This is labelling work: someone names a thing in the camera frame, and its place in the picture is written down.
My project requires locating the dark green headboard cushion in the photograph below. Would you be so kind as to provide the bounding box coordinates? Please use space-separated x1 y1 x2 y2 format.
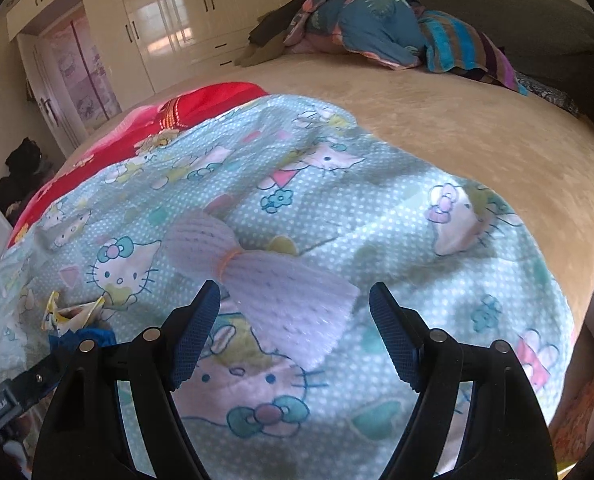
372 0 594 111

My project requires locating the white door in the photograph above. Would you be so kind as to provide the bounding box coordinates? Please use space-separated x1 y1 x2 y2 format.
17 35 78 151

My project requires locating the black bag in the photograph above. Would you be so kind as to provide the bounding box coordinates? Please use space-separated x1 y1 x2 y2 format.
0 137 60 226

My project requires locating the cat print blanket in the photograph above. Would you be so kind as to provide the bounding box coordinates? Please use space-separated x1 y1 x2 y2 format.
0 92 578 480

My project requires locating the orange patterned cloth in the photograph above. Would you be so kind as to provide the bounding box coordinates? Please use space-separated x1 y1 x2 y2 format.
549 370 594 466

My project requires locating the cream wardrobe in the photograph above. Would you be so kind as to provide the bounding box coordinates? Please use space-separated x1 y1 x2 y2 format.
7 0 328 96

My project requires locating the yellow and white wrapper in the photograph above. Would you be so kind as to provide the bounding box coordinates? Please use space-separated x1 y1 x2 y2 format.
42 291 108 336

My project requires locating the pink printed curtain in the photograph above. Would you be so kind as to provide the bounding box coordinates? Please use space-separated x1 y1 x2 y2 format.
47 10 122 136

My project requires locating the red blanket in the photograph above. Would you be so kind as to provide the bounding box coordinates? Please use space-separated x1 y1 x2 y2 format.
7 81 270 251

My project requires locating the floral quilt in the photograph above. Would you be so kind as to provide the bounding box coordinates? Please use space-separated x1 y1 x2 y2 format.
283 0 428 68

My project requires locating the olive brown cloth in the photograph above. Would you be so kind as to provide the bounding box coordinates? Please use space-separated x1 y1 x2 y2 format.
234 0 322 68

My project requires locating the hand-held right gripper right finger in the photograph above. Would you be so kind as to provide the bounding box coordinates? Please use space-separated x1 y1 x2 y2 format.
369 282 560 480

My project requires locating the white foam net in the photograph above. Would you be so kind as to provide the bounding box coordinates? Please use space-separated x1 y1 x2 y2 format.
167 211 362 370

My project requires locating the grey patterned cloth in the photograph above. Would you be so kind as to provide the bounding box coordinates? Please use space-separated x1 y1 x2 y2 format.
517 72 582 118

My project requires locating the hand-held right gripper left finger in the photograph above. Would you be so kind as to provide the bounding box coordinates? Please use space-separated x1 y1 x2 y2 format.
31 280 222 480

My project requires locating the striped cloth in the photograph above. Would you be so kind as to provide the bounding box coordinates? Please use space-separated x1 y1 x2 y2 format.
417 9 528 93

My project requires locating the orange rubber band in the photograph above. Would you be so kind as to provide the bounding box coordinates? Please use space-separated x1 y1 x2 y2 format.
218 249 244 281

